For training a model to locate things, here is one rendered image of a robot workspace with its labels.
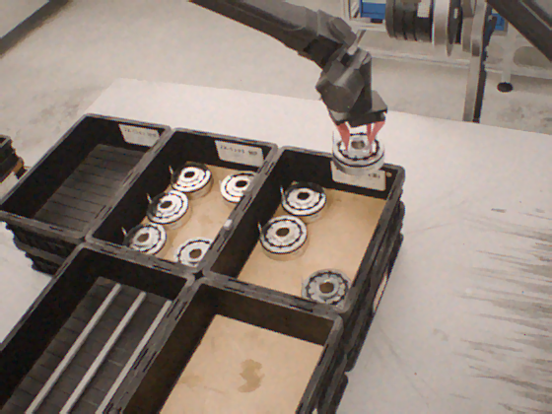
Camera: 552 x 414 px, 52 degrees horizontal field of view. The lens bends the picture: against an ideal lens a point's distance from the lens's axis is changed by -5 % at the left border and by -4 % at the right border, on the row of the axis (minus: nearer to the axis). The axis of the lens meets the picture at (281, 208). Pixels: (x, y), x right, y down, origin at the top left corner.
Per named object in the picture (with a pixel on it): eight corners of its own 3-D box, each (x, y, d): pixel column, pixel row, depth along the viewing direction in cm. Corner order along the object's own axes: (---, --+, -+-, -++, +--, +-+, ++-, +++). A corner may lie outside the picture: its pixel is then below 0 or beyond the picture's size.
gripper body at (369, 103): (388, 115, 108) (388, 83, 103) (336, 129, 107) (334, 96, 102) (376, 97, 113) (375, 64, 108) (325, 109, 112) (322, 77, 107)
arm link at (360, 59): (375, 45, 101) (344, 41, 103) (363, 66, 97) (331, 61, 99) (375, 78, 106) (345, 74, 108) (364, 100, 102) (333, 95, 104)
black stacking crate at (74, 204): (100, 145, 168) (86, 113, 160) (184, 161, 157) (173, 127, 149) (12, 243, 144) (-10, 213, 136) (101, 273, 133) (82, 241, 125)
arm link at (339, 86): (336, 12, 99) (308, 40, 105) (312, 45, 92) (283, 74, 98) (386, 59, 101) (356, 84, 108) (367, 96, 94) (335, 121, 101)
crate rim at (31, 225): (88, 118, 161) (85, 111, 160) (175, 133, 150) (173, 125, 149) (-7, 219, 137) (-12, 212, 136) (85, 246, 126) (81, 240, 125)
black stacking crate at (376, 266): (288, 181, 146) (282, 146, 138) (406, 205, 135) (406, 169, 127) (214, 310, 122) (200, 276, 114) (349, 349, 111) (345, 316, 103)
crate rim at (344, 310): (282, 151, 139) (281, 143, 137) (407, 174, 128) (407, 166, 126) (201, 282, 115) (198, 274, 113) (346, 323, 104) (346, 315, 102)
